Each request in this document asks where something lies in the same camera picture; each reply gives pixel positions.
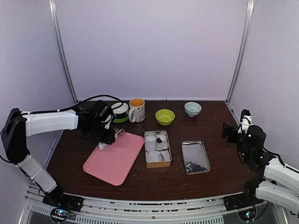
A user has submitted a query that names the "right aluminium table rail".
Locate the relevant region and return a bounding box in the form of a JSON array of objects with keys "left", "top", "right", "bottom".
[{"left": 225, "top": 100, "right": 242, "bottom": 126}]

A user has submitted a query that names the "left rear aluminium frame post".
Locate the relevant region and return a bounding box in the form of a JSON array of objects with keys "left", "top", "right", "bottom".
[{"left": 49, "top": 0, "right": 78, "bottom": 103}]

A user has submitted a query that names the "navy white dotted bowl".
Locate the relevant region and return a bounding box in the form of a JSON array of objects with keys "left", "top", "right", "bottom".
[{"left": 111, "top": 102, "right": 129, "bottom": 119}]

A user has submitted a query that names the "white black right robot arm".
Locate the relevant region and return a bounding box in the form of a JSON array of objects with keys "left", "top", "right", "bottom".
[{"left": 222, "top": 122, "right": 299, "bottom": 215}]

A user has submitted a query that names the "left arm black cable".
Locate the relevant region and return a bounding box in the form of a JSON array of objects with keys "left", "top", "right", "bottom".
[{"left": 21, "top": 94, "right": 124, "bottom": 116}]

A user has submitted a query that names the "light blue patterned bowl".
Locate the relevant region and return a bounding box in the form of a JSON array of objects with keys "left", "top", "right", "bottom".
[{"left": 184, "top": 102, "right": 202, "bottom": 117}]

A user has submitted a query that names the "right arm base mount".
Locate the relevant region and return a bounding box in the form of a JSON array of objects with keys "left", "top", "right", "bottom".
[{"left": 223, "top": 193, "right": 264, "bottom": 222}]

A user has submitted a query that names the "pink plastic tray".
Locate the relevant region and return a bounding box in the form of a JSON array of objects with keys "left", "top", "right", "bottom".
[{"left": 83, "top": 133, "right": 144, "bottom": 186}]

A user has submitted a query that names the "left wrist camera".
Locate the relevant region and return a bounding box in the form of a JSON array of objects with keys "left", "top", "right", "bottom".
[{"left": 103, "top": 114, "right": 115, "bottom": 129}]

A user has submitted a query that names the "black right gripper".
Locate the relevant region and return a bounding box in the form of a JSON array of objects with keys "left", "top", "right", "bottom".
[{"left": 222, "top": 122, "right": 251, "bottom": 161}]

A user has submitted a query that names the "green saucer plate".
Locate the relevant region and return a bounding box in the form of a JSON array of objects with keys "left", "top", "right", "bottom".
[{"left": 113, "top": 116, "right": 129, "bottom": 123}]

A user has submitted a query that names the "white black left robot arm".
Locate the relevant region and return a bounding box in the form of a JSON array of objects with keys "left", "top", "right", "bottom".
[{"left": 0, "top": 100, "right": 116, "bottom": 207}]

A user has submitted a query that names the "aluminium frame post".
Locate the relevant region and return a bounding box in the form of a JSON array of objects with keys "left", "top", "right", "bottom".
[
  {"left": 49, "top": 0, "right": 78, "bottom": 103},
  {"left": 226, "top": 0, "right": 255, "bottom": 105}
]

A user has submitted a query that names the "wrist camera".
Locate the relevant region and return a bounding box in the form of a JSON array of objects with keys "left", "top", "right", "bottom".
[
  {"left": 240, "top": 109, "right": 252, "bottom": 126},
  {"left": 103, "top": 114, "right": 115, "bottom": 129}
]

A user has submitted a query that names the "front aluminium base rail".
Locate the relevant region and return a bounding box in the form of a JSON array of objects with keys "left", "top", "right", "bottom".
[{"left": 21, "top": 184, "right": 285, "bottom": 224}]

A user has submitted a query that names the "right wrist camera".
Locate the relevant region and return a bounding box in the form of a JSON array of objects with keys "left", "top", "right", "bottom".
[{"left": 240, "top": 109, "right": 252, "bottom": 126}]

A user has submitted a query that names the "white paper cupcake liner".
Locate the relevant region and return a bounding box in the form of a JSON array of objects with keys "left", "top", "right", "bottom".
[
  {"left": 145, "top": 135, "right": 157, "bottom": 152},
  {"left": 160, "top": 150, "right": 171, "bottom": 161},
  {"left": 146, "top": 151, "right": 162, "bottom": 162},
  {"left": 156, "top": 134, "right": 168, "bottom": 151}
]

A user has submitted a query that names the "lime green bowl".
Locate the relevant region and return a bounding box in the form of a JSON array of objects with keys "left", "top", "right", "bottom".
[{"left": 155, "top": 109, "right": 175, "bottom": 126}]

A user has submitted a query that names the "right rear aluminium frame post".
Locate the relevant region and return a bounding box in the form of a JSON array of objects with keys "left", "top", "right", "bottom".
[{"left": 226, "top": 0, "right": 255, "bottom": 105}]

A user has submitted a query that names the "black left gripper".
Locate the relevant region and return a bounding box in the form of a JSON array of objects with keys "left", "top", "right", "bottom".
[{"left": 85, "top": 121, "right": 115, "bottom": 145}]

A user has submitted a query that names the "tan tin box base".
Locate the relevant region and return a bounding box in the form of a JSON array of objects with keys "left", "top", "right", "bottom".
[{"left": 144, "top": 130, "right": 172, "bottom": 168}]

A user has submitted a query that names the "bear print tin lid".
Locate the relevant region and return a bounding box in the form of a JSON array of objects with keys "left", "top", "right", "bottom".
[{"left": 181, "top": 140, "right": 211, "bottom": 175}]

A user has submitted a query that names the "floral white mug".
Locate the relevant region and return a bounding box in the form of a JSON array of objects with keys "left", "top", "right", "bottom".
[{"left": 128, "top": 98, "right": 145, "bottom": 123}]

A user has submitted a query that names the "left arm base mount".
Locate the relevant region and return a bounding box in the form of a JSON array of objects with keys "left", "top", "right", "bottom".
[{"left": 43, "top": 195, "right": 84, "bottom": 223}]

